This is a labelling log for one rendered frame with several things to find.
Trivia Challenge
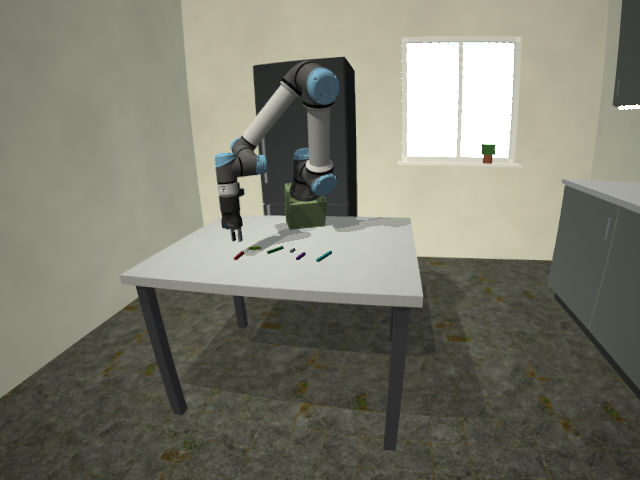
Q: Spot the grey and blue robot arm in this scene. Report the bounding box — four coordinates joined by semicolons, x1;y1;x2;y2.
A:
215;61;340;202

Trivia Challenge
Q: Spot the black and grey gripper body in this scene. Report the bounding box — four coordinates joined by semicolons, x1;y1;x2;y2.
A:
218;182;244;229

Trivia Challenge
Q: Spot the turquoise rod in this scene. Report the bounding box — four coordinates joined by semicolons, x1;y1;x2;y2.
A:
316;251;332;262

